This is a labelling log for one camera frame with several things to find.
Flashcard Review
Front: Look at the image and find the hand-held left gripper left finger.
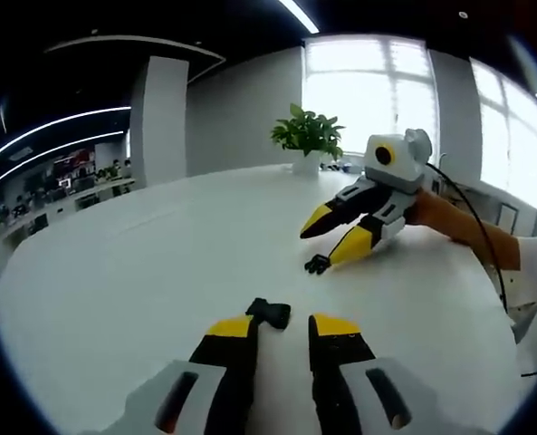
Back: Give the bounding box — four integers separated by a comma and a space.
100, 314, 259, 435

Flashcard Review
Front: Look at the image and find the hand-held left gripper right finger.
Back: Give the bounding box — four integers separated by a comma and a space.
307, 312, 421, 435

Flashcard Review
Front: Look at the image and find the black plastic buckle pronged part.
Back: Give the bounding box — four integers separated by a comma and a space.
303, 254, 332, 276

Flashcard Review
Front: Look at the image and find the black plastic buckle socket part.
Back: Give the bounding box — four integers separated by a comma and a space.
245, 297, 292, 332

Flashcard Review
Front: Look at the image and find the potted green plant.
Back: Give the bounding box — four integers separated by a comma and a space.
270, 102, 346, 179

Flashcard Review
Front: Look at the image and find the curved ceiling light strip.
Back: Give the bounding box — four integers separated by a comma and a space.
276, 0, 321, 34

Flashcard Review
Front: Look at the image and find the row of white office desks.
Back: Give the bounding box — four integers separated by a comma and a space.
0, 178, 136, 248

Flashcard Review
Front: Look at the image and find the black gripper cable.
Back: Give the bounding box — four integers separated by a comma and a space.
425, 161, 510, 314

